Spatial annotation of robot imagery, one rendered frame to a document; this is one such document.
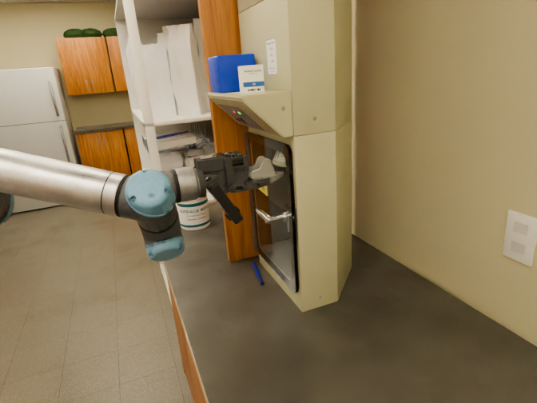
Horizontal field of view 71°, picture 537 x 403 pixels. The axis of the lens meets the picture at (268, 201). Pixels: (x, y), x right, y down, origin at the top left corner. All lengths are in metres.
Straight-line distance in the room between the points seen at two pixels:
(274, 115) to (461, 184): 0.53
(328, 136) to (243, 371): 0.56
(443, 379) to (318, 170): 0.51
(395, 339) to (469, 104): 0.59
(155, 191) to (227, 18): 0.70
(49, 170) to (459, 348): 0.90
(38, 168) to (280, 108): 0.48
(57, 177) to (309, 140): 0.52
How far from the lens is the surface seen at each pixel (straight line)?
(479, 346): 1.02
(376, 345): 0.96
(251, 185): 0.85
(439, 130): 1.13
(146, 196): 0.63
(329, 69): 0.90
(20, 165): 0.75
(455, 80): 1.09
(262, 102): 0.83
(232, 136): 1.21
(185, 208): 1.60
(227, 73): 1.01
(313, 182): 0.92
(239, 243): 1.31
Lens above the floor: 1.55
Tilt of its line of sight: 19 degrees down
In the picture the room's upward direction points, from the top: 4 degrees counter-clockwise
